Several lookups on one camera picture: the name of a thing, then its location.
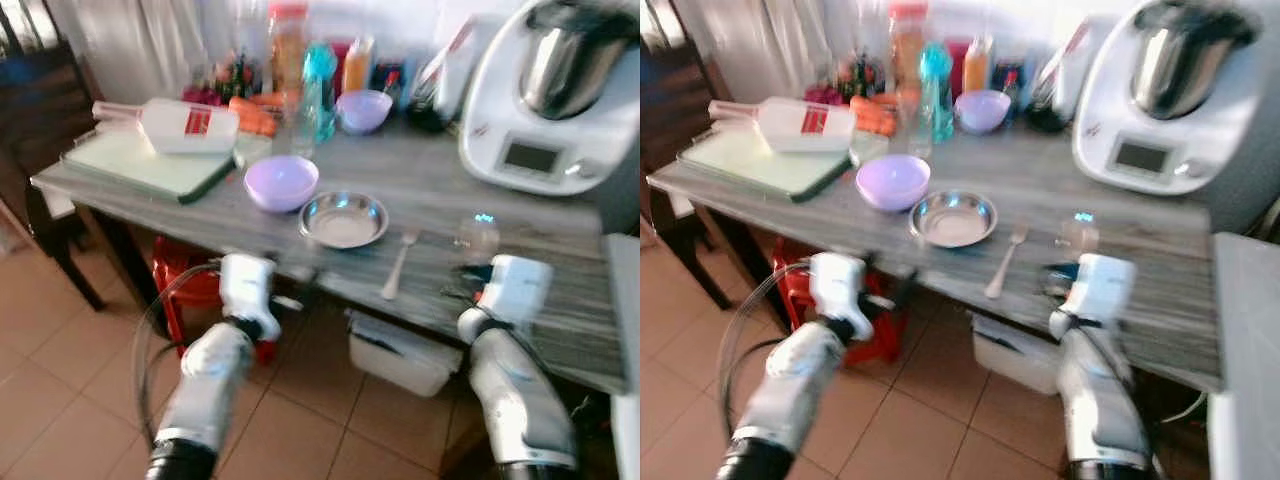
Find clear drinking glass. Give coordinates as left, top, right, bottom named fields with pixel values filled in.
left=1055, top=210, right=1101, bottom=256
left=455, top=212, right=501, bottom=256
left=905, top=95, right=936, bottom=159
left=288, top=95, right=317, bottom=159

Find silver metal fork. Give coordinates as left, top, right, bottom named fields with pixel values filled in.
left=984, top=224, right=1031, bottom=301
left=380, top=228, right=421, bottom=301

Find round steel plate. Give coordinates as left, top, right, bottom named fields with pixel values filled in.
left=299, top=192, right=389, bottom=249
left=910, top=190, right=999, bottom=249

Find white plastic storage box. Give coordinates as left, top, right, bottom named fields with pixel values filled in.
left=347, top=310, right=461, bottom=398
left=972, top=312, right=1063, bottom=396

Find red plastic stool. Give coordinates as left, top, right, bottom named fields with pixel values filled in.
left=152, top=237, right=276, bottom=366
left=770, top=237, right=906, bottom=366

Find large purple plastic bowl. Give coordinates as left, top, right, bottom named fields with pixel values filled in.
left=244, top=155, right=320, bottom=214
left=856, top=153, right=932, bottom=213

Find dark table leg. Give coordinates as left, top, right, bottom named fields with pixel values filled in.
left=700, top=205, right=783, bottom=311
left=85, top=205, right=166, bottom=321

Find black rounded object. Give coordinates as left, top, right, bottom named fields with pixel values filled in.
left=408, top=100, right=446, bottom=134
left=1027, top=100, right=1066, bottom=134

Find white food processor steel jug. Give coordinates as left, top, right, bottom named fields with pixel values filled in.
left=459, top=0, right=641, bottom=197
left=1072, top=0, right=1280, bottom=196

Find white appliance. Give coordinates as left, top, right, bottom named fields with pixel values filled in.
left=605, top=232, right=641, bottom=480
left=1205, top=232, right=1280, bottom=480

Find orange carrots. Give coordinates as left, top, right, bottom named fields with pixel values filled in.
left=230, top=95, right=277, bottom=137
left=850, top=93, right=897, bottom=136

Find pale green cutting board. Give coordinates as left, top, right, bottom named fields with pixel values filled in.
left=678, top=128, right=881, bottom=204
left=62, top=130, right=273, bottom=204

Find small purple bowl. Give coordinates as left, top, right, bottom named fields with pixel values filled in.
left=336, top=90, right=394, bottom=135
left=954, top=90, right=1013, bottom=135

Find white container red label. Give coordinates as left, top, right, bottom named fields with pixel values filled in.
left=757, top=96, right=858, bottom=153
left=140, top=98, right=241, bottom=155

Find white towel roll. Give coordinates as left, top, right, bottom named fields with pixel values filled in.
left=440, top=40, right=493, bottom=118
left=1058, top=40, right=1103, bottom=116

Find teal plastic bottle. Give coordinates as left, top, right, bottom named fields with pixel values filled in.
left=303, top=40, right=339, bottom=141
left=920, top=40, right=956, bottom=141

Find dark sauce bottles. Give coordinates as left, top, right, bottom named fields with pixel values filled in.
left=215, top=50, right=263, bottom=101
left=835, top=50, right=883, bottom=101

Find printed foil packet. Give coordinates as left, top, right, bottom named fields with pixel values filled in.
left=415, top=20, right=477, bottom=101
left=1035, top=20, right=1093, bottom=101

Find orange sauce bottle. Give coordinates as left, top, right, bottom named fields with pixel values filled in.
left=343, top=35, right=376, bottom=93
left=962, top=35, right=994, bottom=93

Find tall orange juice bottle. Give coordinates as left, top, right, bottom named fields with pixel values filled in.
left=888, top=0, right=928, bottom=101
left=268, top=0, right=309, bottom=101

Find dark wooden chair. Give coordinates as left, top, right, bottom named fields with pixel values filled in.
left=640, top=0, right=736, bottom=311
left=0, top=0, right=106, bottom=311

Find white curtain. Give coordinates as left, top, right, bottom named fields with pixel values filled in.
left=690, top=0, right=861, bottom=101
left=45, top=0, right=241, bottom=101

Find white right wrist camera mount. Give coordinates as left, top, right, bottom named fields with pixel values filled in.
left=1060, top=253, right=1138, bottom=326
left=478, top=255, right=554, bottom=326

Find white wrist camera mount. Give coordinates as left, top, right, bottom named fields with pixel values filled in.
left=218, top=253, right=281, bottom=321
left=808, top=253, right=869, bottom=321
left=478, top=255, right=554, bottom=326
left=1060, top=253, right=1138, bottom=326

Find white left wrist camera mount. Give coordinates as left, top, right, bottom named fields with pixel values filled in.
left=218, top=253, right=281, bottom=321
left=808, top=253, right=869, bottom=321

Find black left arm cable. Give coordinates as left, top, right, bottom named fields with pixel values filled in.
left=718, top=262, right=813, bottom=441
left=133, top=262, right=221, bottom=451

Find pale pink plastic handle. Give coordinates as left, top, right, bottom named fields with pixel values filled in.
left=92, top=100, right=143, bottom=127
left=708, top=98, right=761, bottom=125

